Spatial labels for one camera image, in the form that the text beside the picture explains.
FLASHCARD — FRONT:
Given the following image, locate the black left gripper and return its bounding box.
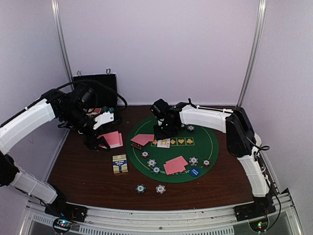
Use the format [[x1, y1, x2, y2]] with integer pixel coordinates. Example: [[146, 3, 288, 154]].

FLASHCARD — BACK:
[[61, 106, 111, 151]]

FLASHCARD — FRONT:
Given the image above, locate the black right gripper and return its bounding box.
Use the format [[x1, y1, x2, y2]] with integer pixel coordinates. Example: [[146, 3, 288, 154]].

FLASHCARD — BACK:
[[154, 120, 179, 140]]

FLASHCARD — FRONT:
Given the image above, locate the pink playing cards pile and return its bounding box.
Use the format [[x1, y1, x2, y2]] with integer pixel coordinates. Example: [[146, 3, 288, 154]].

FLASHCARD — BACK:
[[98, 131, 123, 148]]

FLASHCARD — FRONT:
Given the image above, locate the dealt card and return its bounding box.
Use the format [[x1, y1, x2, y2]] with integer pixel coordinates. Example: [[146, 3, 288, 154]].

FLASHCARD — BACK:
[[131, 134, 155, 146]]

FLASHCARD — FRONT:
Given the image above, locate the face-down card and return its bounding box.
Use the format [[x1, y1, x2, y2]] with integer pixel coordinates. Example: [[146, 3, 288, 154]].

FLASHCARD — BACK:
[[163, 163, 185, 175], [166, 156, 188, 166]]

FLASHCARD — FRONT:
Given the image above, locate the blue beige chip mat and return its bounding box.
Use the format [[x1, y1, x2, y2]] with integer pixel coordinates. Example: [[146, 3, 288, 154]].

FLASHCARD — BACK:
[[147, 159, 157, 167], [189, 157, 199, 166]]

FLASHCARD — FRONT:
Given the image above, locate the blue green chip mat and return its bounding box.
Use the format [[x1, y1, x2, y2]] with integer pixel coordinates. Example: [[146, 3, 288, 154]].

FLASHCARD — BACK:
[[151, 166, 161, 174]]

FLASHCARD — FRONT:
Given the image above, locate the blue small blind button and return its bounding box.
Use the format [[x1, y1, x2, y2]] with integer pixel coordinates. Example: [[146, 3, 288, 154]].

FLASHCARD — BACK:
[[189, 167, 201, 177]]

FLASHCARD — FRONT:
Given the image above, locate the blue beige 10 chip stack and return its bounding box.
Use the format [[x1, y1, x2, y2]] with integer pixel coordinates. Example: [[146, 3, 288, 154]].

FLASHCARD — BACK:
[[156, 185, 166, 194]]

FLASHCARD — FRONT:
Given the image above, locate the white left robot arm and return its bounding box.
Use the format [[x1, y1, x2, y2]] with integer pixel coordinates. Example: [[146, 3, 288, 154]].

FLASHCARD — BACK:
[[0, 79, 128, 217]]

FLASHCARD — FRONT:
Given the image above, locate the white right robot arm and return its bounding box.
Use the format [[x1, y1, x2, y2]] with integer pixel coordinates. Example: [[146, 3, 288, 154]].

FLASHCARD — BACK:
[[150, 99, 276, 216]]

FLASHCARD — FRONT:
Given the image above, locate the boxed playing card deck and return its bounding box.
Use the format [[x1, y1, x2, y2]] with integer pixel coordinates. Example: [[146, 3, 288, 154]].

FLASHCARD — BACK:
[[87, 108, 102, 116]]

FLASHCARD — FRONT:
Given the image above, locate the teal blue chip stack in case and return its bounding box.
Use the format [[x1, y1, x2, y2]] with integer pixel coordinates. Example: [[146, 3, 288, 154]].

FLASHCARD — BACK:
[[102, 106, 114, 113]]

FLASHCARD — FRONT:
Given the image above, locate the green round poker mat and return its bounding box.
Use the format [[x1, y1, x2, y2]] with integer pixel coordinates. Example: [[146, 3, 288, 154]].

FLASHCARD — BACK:
[[126, 116, 219, 183]]

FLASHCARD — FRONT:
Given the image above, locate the open card deck box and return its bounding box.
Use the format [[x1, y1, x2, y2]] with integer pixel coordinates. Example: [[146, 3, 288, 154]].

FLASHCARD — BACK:
[[112, 154, 128, 174]]

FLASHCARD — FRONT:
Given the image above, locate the black poker chip case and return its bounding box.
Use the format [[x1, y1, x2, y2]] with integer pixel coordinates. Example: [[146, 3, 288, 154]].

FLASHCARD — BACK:
[[72, 73, 122, 134]]

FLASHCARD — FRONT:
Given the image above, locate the blue green 50 chip stack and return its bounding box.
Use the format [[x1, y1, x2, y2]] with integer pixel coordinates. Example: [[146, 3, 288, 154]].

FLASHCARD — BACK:
[[135, 184, 146, 193]]

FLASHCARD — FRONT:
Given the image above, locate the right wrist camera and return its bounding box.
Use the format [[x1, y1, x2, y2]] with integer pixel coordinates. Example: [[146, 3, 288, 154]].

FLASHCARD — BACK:
[[150, 98, 172, 122]]

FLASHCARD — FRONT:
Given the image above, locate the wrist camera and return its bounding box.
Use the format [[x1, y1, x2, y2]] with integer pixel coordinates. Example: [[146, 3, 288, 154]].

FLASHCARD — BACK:
[[92, 112, 122, 130], [150, 98, 172, 122]]

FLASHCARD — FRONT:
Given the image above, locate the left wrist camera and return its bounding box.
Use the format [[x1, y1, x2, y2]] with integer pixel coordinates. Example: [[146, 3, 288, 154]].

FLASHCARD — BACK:
[[92, 112, 122, 130]]

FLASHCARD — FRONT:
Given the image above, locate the aluminium front rail base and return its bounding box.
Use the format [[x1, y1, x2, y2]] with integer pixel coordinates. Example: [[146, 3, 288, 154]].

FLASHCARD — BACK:
[[19, 188, 306, 235]]

